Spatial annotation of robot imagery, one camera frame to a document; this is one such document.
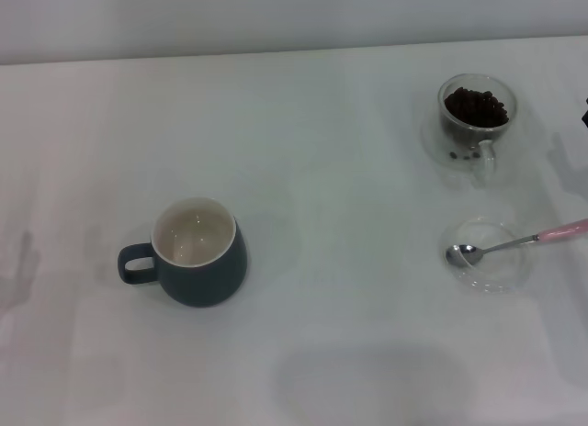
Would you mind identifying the small clear glass dish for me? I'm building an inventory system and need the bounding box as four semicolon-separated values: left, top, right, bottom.
439;215;527;295

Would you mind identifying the dark blue-grey ceramic mug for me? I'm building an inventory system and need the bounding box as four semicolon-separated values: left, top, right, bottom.
117;196;249;308

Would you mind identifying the pile of coffee beans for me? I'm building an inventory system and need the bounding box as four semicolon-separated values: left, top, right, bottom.
443;86;510;129

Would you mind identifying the clear glass cup with handle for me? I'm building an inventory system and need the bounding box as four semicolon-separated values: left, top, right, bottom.
436;73;519;188

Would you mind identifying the pink handled metal spoon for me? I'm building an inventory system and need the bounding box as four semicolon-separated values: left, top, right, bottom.
445;218;588;267

